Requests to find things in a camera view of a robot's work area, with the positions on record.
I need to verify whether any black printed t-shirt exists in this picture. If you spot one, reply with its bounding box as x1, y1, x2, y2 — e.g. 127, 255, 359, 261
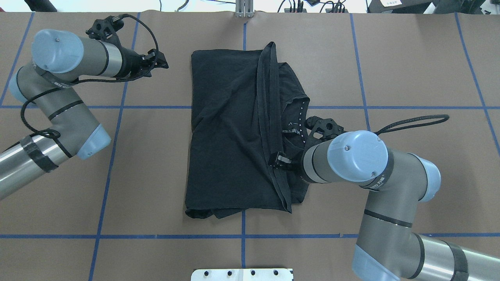
185, 42, 310, 219

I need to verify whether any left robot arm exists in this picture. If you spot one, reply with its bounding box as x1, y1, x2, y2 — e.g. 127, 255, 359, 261
0, 24, 168, 199

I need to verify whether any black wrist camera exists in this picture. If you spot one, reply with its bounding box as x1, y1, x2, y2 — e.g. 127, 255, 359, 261
305, 116, 346, 146
86, 15, 124, 44

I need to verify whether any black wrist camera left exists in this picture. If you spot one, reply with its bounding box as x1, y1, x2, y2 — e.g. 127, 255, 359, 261
86, 15, 124, 44

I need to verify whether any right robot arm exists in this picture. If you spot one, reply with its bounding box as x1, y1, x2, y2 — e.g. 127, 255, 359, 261
269, 130, 500, 281

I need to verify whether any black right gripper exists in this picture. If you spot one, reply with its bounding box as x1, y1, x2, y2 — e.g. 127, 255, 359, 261
268, 152, 305, 176

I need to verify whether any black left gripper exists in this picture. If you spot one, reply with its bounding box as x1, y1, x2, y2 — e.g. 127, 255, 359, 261
120, 47, 169, 78

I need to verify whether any aluminium frame post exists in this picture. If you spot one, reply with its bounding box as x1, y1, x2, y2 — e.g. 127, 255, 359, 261
235, 0, 255, 18

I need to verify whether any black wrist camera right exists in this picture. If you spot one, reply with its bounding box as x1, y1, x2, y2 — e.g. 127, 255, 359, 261
305, 116, 346, 146

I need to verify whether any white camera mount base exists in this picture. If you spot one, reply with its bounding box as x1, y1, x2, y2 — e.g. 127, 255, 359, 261
191, 268, 294, 281

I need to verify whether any black braided cable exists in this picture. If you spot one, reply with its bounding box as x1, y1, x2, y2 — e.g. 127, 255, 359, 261
20, 14, 160, 139

